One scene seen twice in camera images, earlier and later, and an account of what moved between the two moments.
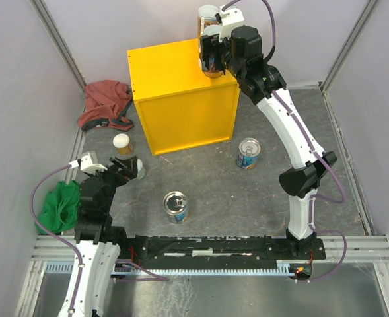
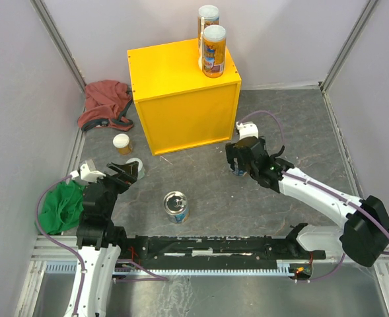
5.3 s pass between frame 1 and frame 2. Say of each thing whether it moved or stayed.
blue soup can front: stayed
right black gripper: moved
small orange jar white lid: stayed
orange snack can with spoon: stayed
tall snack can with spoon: stayed
